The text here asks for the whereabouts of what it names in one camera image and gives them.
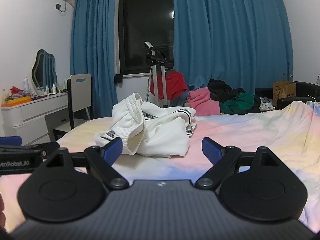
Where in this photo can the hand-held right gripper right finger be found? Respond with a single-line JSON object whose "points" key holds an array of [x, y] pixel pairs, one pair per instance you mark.
{"points": [[211, 150]]}

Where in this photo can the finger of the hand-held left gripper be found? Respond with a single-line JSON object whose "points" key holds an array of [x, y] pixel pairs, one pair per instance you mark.
{"points": [[11, 140]]}

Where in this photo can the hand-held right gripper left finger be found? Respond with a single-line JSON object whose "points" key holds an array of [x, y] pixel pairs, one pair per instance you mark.
{"points": [[114, 147]]}

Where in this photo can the white garment with black trim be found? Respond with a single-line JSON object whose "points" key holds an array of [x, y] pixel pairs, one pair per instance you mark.
{"points": [[160, 135]]}

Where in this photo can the white dressing table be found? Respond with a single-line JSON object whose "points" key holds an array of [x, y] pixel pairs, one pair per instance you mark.
{"points": [[32, 111]]}

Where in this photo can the orange box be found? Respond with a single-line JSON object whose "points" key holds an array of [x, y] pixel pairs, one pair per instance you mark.
{"points": [[20, 100]]}

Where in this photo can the pink cloth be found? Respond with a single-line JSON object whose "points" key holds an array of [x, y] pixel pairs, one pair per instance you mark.
{"points": [[202, 102]]}

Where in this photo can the bed with pastel sheet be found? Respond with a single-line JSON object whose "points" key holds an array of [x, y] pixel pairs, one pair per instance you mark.
{"points": [[262, 135]]}

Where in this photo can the green cloth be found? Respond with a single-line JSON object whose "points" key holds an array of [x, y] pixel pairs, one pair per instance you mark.
{"points": [[237, 103]]}

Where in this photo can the white spray bottle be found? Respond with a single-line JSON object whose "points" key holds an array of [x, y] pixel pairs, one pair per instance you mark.
{"points": [[26, 86]]}

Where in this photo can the small white bottle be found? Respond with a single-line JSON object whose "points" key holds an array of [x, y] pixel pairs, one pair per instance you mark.
{"points": [[54, 88], [46, 91]]}

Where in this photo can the black cloth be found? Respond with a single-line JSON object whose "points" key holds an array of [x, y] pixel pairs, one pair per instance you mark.
{"points": [[220, 87]]}

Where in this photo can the red cloth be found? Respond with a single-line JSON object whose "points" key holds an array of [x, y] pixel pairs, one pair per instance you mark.
{"points": [[172, 85]]}

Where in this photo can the wavy-edged mirror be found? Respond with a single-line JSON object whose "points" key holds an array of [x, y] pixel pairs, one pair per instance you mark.
{"points": [[41, 70]]}

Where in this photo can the brown paper bag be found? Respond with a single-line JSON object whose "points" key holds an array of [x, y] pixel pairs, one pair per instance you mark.
{"points": [[283, 90]]}

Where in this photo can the black armchair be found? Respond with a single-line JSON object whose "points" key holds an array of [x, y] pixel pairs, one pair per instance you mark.
{"points": [[303, 90]]}

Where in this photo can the dark window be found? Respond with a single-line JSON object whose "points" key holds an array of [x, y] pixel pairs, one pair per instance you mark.
{"points": [[142, 30]]}

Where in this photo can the beige chair with black frame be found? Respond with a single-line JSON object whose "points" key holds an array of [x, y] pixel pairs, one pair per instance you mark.
{"points": [[80, 92]]}

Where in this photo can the wall socket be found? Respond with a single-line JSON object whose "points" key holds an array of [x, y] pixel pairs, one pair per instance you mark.
{"points": [[59, 7]]}

